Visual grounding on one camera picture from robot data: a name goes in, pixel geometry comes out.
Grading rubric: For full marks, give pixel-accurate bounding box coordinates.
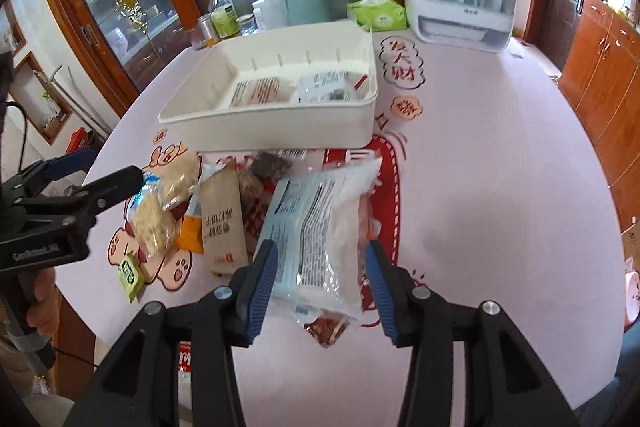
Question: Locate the red item on side shelf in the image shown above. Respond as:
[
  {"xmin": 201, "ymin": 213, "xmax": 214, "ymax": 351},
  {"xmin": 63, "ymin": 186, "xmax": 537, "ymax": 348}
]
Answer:
[{"xmin": 65, "ymin": 127, "xmax": 91, "ymax": 154}]

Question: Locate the green label glass bottle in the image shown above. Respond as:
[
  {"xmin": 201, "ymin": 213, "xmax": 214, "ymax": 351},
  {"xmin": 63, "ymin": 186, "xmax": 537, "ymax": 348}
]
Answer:
[{"xmin": 208, "ymin": 0, "xmax": 241, "ymax": 39}]

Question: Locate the person's left hand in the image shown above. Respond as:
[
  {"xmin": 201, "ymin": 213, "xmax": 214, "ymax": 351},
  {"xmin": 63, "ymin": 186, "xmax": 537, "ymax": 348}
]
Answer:
[{"xmin": 26, "ymin": 268, "xmax": 60, "ymax": 336}]

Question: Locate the small glass jar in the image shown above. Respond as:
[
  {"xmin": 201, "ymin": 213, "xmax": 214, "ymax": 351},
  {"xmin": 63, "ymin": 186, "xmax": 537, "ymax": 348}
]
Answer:
[{"xmin": 236, "ymin": 14, "xmax": 259, "ymax": 36}]

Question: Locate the clear drinking glass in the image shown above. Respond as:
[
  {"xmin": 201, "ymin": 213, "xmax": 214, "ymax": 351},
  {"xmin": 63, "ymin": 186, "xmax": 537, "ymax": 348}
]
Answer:
[{"xmin": 188, "ymin": 26, "xmax": 207, "ymax": 51}]

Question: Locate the red brown snack packet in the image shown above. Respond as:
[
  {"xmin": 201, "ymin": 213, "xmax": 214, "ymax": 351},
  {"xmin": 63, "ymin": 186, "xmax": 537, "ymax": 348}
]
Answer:
[{"xmin": 239, "ymin": 170, "xmax": 276, "ymax": 257}]

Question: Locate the metal tin can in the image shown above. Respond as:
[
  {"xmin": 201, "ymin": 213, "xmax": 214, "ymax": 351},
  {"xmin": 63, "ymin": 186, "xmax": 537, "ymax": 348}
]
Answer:
[{"xmin": 198, "ymin": 13, "xmax": 220, "ymax": 48}]

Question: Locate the blue candy wrapper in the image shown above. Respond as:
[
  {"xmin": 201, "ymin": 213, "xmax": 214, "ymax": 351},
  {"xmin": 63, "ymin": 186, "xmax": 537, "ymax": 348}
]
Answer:
[{"xmin": 143, "ymin": 172, "xmax": 160, "ymax": 187}]

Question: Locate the beige cracker packet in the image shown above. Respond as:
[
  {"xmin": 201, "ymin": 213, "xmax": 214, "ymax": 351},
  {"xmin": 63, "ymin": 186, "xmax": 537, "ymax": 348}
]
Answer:
[{"xmin": 201, "ymin": 166, "xmax": 248, "ymax": 275}]

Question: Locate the dark brown snack packet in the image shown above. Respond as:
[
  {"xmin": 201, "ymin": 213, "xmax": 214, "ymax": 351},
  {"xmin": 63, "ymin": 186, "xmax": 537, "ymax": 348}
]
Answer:
[{"xmin": 250, "ymin": 150, "xmax": 292, "ymax": 184}]

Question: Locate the orange wooden cabinet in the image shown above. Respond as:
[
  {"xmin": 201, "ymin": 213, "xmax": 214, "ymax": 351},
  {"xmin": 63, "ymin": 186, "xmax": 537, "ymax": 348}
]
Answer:
[{"xmin": 559, "ymin": 0, "xmax": 639, "ymax": 230}]

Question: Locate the large blue white snack bag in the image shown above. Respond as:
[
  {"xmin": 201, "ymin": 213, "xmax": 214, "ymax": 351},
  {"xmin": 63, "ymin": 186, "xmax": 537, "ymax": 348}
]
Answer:
[{"xmin": 259, "ymin": 157, "xmax": 382, "ymax": 321}]

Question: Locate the white plastic storage bin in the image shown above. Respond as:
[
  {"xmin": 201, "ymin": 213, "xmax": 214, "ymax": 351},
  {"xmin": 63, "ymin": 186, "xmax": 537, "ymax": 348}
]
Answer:
[{"xmin": 158, "ymin": 20, "xmax": 378, "ymax": 152}]

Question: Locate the green tissue pack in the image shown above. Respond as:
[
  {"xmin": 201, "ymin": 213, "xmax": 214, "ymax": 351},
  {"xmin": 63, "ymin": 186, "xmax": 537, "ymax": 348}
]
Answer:
[{"xmin": 346, "ymin": 0, "xmax": 408, "ymax": 32}]

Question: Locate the small green snack packet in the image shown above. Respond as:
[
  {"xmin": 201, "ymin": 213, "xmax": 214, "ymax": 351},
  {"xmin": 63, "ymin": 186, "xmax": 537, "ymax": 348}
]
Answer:
[{"xmin": 118, "ymin": 253, "xmax": 144, "ymax": 303}]

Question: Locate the orange snack packet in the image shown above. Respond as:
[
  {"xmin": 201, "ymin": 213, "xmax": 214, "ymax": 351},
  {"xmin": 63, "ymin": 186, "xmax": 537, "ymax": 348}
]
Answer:
[{"xmin": 176, "ymin": 215, "xmax": 204, "ymax": 254}]

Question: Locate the white red snack packet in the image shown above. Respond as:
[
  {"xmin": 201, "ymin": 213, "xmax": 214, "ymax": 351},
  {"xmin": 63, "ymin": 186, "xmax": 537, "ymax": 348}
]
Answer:
[{"xmin": 296, "ymin": 70, "xmax": 369, "ymax": 104}]

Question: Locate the rice cracker packet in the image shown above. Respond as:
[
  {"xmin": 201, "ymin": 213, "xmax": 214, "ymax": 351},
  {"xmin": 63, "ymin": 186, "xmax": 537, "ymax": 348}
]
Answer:
[
  {"xmin": 127, "ymin": 183, "xmax": 177, "ymax": 259},
  {"xmin": 156, "ymin": 153, "xmax": 201, "ymax": 210}
]

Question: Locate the clear printed biscuit packet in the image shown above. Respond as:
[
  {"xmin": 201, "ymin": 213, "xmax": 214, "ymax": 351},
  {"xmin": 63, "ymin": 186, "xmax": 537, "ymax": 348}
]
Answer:
[{"xmin": 229, "ymin": 77, "xmax": 295, "ymax": 108}]

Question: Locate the teal ceramic canister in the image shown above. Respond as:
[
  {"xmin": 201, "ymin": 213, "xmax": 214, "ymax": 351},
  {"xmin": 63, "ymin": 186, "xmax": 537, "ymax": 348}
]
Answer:
[{"xmin": 286, "ymin": 0, "xmax": 330, "ymax": 26}]

